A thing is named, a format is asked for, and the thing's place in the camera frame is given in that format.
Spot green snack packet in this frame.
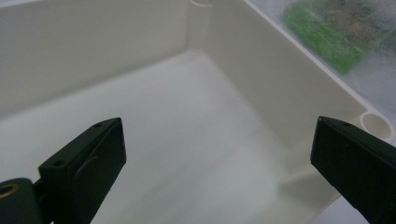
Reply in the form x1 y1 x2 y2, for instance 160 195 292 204
281 0 396 76

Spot white plastic tray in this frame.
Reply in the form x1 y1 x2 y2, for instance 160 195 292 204
0 0 396 224

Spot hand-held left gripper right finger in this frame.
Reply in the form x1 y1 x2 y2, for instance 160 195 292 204
310 116 396 224

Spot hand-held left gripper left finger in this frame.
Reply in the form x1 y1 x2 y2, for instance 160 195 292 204
37 117 127 224

